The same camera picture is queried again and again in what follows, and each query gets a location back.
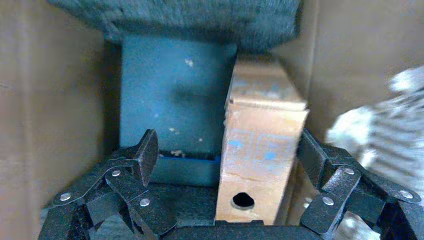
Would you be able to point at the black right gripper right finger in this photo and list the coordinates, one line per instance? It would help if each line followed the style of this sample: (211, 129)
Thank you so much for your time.
(341, 185)

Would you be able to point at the small brown cardboard box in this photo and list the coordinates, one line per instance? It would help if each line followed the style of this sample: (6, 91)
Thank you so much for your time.
(261, 149)

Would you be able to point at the large open brown carton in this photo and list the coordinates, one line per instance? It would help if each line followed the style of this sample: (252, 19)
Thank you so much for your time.
(49, 82)

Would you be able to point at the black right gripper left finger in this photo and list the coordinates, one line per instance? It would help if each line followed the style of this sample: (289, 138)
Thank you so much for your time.
(129, 185)

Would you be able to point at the black foam insert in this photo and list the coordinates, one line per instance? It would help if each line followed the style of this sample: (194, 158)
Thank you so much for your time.
(182, 20)

